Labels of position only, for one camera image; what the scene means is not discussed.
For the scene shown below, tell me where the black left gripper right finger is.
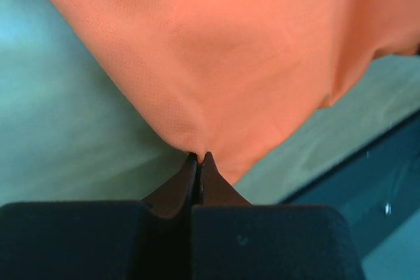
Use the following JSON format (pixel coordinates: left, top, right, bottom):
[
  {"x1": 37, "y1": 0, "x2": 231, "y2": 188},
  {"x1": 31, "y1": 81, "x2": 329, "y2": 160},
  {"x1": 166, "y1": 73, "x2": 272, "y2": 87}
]
[{"x1": 192, "y1": 153, "x2": 365, "y2": 279}]

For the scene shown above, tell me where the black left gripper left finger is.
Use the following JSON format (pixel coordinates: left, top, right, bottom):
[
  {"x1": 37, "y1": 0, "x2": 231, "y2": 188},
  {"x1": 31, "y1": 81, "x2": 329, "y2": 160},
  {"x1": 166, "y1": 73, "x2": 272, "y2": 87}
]
[{"x1": 1, "y1": 155, "x2": 198, "y2": 279}]

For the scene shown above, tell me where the orange t-shirt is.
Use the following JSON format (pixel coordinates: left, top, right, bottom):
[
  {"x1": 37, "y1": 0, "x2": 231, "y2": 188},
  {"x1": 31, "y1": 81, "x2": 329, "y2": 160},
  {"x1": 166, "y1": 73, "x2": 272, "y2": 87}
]
[{"x1": 50, "y1": 0, "x2": 419, "y2": 184}]

